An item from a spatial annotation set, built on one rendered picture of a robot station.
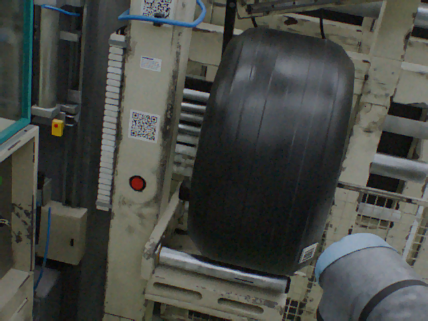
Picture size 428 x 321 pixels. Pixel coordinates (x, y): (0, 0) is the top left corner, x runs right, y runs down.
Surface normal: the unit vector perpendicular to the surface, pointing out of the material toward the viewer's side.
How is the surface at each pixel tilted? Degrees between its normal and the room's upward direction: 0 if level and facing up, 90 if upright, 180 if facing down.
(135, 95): 90
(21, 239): 90
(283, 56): 22
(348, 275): 60
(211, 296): 90
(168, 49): 90
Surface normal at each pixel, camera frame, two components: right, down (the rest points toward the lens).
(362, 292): -0.75, -0.44
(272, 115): -0.05, -0.23
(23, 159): -0.18, 0.39
